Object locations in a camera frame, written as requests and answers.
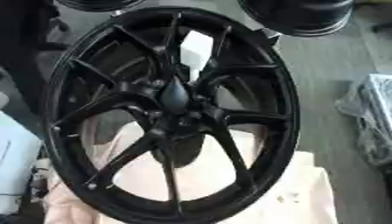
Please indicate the black spoked wheel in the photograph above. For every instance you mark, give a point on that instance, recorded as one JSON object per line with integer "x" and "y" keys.
{"x": 235, "y": 73}

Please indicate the black round wheel rim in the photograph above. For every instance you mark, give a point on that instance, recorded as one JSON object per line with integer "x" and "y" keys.
{"x": 301, "y": 16}
{"x": 99, "y": 3}

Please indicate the clear plastic wrapped bundle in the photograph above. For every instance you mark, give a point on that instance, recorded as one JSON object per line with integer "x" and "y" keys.
{"x": 372, "y": 116}

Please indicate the pale blue box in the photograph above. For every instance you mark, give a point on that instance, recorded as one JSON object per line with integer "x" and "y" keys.
{"x": 15, "y": 163}

